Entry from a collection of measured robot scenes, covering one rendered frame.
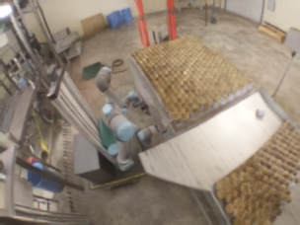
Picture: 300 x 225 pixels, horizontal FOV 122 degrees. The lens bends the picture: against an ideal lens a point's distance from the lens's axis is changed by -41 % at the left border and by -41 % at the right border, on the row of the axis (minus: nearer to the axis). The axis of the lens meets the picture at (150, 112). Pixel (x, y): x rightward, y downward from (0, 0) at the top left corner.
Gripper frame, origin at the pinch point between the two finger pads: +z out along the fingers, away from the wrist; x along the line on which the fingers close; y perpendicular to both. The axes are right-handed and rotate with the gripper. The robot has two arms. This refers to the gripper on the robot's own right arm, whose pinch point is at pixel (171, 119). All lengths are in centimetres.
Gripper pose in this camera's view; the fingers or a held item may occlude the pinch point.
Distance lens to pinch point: 120.7
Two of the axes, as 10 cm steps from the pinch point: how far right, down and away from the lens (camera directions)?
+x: 4.5, 6.8, -5.8
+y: 1.4, 5.9, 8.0
